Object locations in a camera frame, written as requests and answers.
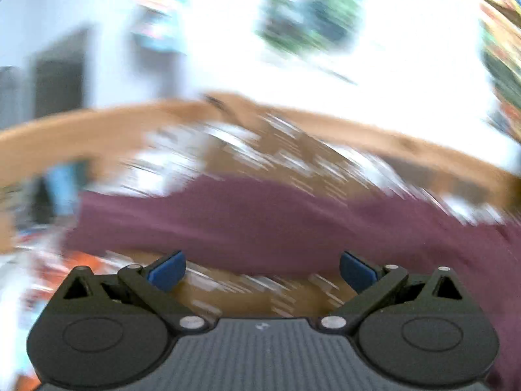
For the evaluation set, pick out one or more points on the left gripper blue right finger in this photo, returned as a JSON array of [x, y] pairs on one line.
[[358, 273]]

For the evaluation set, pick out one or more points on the orange and blue cloth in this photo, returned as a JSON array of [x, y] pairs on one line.
[[29, 277]]

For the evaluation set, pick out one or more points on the brown patterned duvet cover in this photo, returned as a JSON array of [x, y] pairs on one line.
[[274, 151]]

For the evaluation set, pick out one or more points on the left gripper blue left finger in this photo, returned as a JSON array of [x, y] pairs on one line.
[[166, 273]]

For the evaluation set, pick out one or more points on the maroon long-sleeve shirt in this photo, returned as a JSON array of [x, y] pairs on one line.
[[193, 220]]

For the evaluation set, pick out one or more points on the green anime character poster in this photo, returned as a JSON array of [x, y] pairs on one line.
[[300, 27]]

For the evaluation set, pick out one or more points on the wooden bed frame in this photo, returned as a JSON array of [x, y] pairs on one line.
[[103, 135]]

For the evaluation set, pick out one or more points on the colourful flower poster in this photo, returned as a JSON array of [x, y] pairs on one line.
[[501, 54]]

